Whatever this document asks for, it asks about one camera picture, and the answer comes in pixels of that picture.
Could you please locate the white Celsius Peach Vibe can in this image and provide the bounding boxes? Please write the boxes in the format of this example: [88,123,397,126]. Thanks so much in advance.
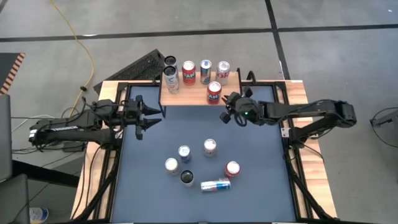
[164,55,178,71]
[180,169,195,187]

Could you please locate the blue silver Red Bull can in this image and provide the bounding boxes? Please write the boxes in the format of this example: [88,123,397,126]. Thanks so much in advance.
[200,177,232,193]
[199,59,213,85]

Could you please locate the black mat orange striped edge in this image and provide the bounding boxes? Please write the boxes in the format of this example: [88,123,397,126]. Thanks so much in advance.
[0,52,26,96]

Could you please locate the white blue yellow container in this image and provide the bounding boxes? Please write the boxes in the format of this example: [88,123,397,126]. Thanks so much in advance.
[29,207,50,224]

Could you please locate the wooden shelf black metal frame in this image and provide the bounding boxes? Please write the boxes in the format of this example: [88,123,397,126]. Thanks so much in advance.
[157,67,244,118]

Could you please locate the yellow cable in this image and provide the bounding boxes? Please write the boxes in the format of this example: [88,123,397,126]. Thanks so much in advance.
[49,0,95,118]

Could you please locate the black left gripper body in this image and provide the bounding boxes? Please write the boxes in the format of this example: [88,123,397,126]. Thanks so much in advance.
[119,99,144,127]

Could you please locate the white cable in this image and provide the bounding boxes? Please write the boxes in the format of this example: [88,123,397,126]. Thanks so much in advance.
[11,114,63,133]

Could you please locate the red Fanta strawberry can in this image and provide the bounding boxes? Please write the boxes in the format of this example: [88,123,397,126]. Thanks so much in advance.
[206,80,223,106]
[224,160,241,178]
[181,60,197,86]

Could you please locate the black power brick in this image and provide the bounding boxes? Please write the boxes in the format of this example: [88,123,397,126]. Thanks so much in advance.
[63,142,85,153]

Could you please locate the dark grey box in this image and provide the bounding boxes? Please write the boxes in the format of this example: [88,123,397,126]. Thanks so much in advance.
[0,173,31,224]

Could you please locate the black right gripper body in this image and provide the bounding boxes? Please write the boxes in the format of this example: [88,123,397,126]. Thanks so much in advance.
[231,96,265,127]

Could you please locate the blue beverage can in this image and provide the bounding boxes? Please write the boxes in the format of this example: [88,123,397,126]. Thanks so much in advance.
[177,144,192,164]

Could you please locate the silver Diet Coke can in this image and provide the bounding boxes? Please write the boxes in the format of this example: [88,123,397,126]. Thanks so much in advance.
[215,60,231,86]
[203,138,218,158]
[164,157,180,175]

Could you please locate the blue table mat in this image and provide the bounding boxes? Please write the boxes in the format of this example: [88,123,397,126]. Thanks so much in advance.
[111,84,298,223]

